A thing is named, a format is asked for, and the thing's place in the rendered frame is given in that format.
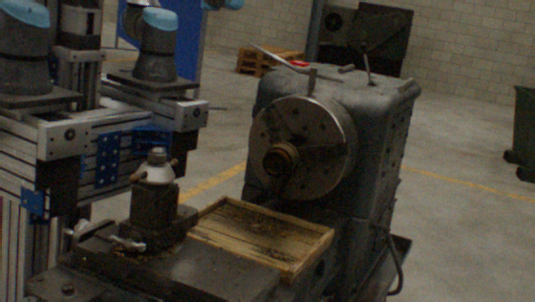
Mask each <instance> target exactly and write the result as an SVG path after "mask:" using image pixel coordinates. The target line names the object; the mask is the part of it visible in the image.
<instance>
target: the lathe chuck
mask: <svg viewBox="0 0 535 302"><path fill-rule="evenodd" d="M306 95H307V94H296V95H292V96H287V97H281V98H278V99H276V100H274V101H273V102H271V103H274V104H275V106H276V107H277V110H278V111H279V113H280V115H281V116H282V118H283V119H284V121H285V123H286V124H287V126H288V128H289V130H290V131H291V132H292V134H293V135H300V136H302V137H303V138H305V139H306V141H307V142H347V141H348V155H346V156H339V157H337V158H336V159H320V160H318V161H306V162H301V163H300V164H298V166H297V167H296V168H295V169H294V170H293V171H292V173H291V176H289V179H288V182H287V184H286V186H285V188H284V191H283V193H282V195H281V196H282V197H284V198H287V200H290V201H296V202H306V201H313V200H316V198H319V197H321V196H323V195H325V194H326V193H329V192H330V191H331V190H332V189H334V188H335V187H336V186H337V185H338V184H340V183H341V182H342V180H343V179H344V178H346V176H347V175H348V174H349V172H350V170H351V168H352V166H353V160H354V155H355V138H354V133H353V129H352V125H351V123H350V121H349V120H348V118H347V116H346V115H344V114H343V112H342V111H341V110H340V109H339V107H338V106H337V105H336V104H334V103H333V102H332V101H330V100H329V99H327V98H324V97H320V96H318V95H314V94H312V96H313V97H305V96H306ZM264 110H265V107H264V109H262V111H261V112H260V113H259V114H258V115H257V117H256V118H255V119H254V120H253V122H252V123H251V127H250V130H249V134H248V154H249V158H250V161H251V165H252V168H253V170H255V172H256V173H257V175H258V177H259V178H260V179H261V182H262V183H263V184H264V185H265V186H266V187H268V184H269V182H270V177H269V174H268V173H267V172H266V171H265V170H264V168H263V157H264V155H265V154H266V152H267V151H268V150H269V148H270V143H269V142H268V139H270V137H269V135H268V133H267V132H266V130H267V129H268V128H267V126H266V124H265V122H264V121H263V119H262V118H261V115H262V114H263V113H265V111H264ZM340 180H341V182H340Z"/></svg>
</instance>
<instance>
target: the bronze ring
mask: <svg viewBox="0 0 535 302"><path fill-rule="evenodd" d="M298 163H299V155H298V152H297V150H296V149H295V147H294V146H293V145H291V143H289V142H287V141H283V140H279V141H276V142H275V143H274V144H273V145H272V146H271V147H270V148H269V150H268V151H267V152H266V154H265V155H264V157H263V168H264V170H265V171H266V172H267V173H268V174H269V175H270V176H271V177H282V176H283V175H286V174H288V173H289V172H291V171H293V170H294V169H295V168H296V167H297V166H298Z"/></svg>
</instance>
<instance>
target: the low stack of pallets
mask: <svg viewBox="0 0 535 302"><path fill-rule="evenodd" d="M258 46H260V47H261V48H263V49H265V50H267V51H269V52H270V53H271V54H274V55H276V56H278V57H279V58H281V59H283V60H285V61H286V62H287V63H289V62H290V61H295V60H297V61H302V62H304V58H305V56H304V54H305V52H301V51H296V50H295V51H293V50H290V49H285V48H280V47H275V46H269V45H258ZM239 50H240V51H239V55H238V56H237V57H239V58H238V60H237V67H235V71H237V74H240V75H243V74H247V73H251V71H255V75H254V76H253V77H263V76H264V75H265V74H267V73H268V67H271V66H282V65H283V64H282V63H280V62H278V61H277V60H275V59H273V58H270V57H268V56H267V55H265V54H264V53H262V52H261V51H259V50H257V49H255V48H252V47H251V46H247V47H239ZM247 52H250V53H247ZM296 55H298V58H297V59H296ZM287 56H288V57H287ZM245 60H246V61H245ZM243 69H245V70H243Z"/></svg>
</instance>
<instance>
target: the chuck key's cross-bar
mask: <svg viewBox="0 0 535 302"><path fill-rule="evenodd" d="M248 45H249V46H251V47H252V48H255V49H257V50H259V51H261V52H262V53H264V54H265V55H267V56H268V57H270V58H273V59H275V60H277V61H278V62H280V63H282V64H284V65H285V66H287V67H289V68H292V69H293V70H294V71H296V73H298V74H301V75H305V76H309V75H310V71H305V70H301V69H299V68H297V67H295V66H294V65H292V64H289V63H287V62H286V61H285V60H283V59H281V58H279V57H278V56H276V55H274V54H271V53H270V52H269V51H267V50H265V49H263V48H261V47H260V46H258V45H256V44H253V43H251V42H248ZM315 77H318V78H322V79H326V80H331V81H335V82H339V83H344V79H341V78H336V77H332V76H327V75H320V74H316V75H315Z"/></svg>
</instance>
